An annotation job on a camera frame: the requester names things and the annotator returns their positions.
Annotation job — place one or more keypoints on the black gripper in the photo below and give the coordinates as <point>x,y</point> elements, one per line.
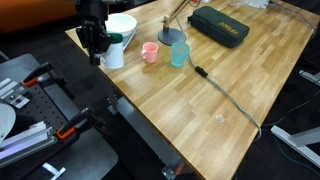
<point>93,16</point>

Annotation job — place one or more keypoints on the white cup with green rim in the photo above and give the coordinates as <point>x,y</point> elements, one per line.
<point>115,56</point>

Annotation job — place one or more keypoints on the teal translucent cup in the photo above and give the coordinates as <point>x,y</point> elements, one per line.
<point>180,54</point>

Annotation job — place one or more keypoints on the white kitchen scale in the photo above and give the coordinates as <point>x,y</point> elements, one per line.
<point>129,37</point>

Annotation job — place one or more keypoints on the white bowl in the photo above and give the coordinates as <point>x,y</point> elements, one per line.
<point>121,22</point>

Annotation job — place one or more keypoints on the pink mug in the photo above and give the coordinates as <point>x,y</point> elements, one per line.
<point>150,52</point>

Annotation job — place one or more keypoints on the black clamp with orange trigger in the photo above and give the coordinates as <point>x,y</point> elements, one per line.
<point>36,75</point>
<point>75,125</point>

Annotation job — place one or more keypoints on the orange floor mat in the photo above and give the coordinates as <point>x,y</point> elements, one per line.
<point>33,13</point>

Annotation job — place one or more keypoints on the dark green zip case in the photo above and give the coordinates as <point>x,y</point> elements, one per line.
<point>220,26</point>

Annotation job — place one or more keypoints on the white tape piece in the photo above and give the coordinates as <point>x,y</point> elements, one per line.
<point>53,170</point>

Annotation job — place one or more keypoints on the small clear plastic piece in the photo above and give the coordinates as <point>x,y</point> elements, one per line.
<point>220,118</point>

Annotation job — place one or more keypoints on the white metal floor leg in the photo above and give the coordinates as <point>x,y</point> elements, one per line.
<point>310,77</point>
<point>293,140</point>

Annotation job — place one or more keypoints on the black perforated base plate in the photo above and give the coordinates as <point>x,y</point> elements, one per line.
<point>43,110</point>

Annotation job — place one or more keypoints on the grey metal table frame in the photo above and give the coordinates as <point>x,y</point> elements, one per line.
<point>143,131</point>

